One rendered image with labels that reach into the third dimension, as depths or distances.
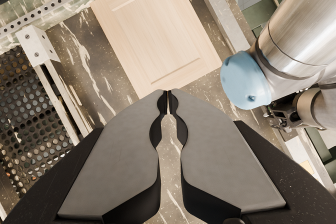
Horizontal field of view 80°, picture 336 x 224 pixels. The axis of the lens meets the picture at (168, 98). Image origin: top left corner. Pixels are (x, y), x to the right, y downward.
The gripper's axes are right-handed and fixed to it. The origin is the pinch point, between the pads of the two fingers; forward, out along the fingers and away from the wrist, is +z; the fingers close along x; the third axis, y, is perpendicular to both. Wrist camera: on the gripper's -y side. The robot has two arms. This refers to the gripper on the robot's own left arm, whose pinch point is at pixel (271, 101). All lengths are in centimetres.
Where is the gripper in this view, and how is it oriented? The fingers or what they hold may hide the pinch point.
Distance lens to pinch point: 66.8
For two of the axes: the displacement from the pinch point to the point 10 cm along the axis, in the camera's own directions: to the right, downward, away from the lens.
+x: 4.7, 8.8, -0.1
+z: 0.1, 0.0, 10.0
